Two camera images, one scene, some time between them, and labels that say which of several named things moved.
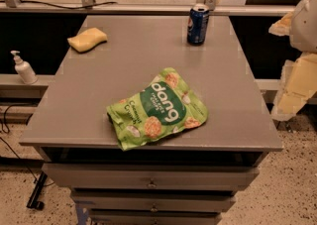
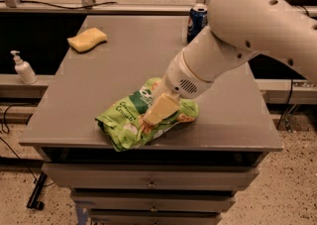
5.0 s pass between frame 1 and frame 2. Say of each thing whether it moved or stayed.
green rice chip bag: moved
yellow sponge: stayed
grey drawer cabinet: stayed
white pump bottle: stayed
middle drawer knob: stayed
